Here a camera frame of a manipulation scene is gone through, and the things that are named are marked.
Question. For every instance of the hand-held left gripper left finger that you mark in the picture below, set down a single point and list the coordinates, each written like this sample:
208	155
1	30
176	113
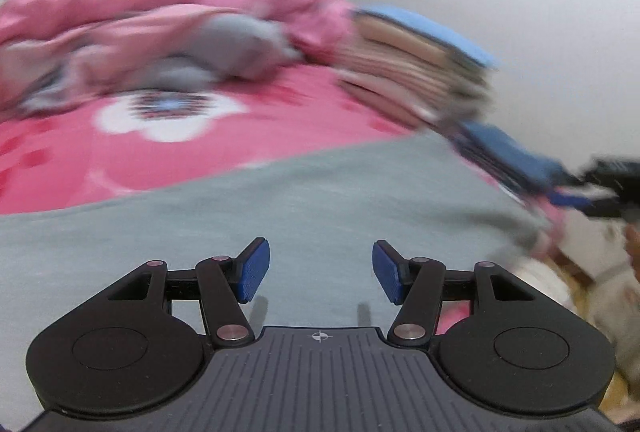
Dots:
255	269

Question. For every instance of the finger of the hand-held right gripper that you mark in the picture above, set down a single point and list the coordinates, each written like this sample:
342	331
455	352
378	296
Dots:
567	199

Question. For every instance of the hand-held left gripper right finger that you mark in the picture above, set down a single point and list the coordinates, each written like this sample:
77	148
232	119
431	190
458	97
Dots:
387	272

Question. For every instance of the grey sweatshirt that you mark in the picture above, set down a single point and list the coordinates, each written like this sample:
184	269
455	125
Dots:
250	202

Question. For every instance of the dark blue folded cloth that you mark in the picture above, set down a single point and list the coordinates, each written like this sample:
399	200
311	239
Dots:
510	157

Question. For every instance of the pink floral blanket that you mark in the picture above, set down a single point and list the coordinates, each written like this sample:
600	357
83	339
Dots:
300	122

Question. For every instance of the pink checked folded cloth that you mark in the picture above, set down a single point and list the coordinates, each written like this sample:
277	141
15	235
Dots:
410	72

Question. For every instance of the beige folded cloth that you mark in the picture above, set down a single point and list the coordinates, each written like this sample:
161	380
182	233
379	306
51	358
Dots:
400	39

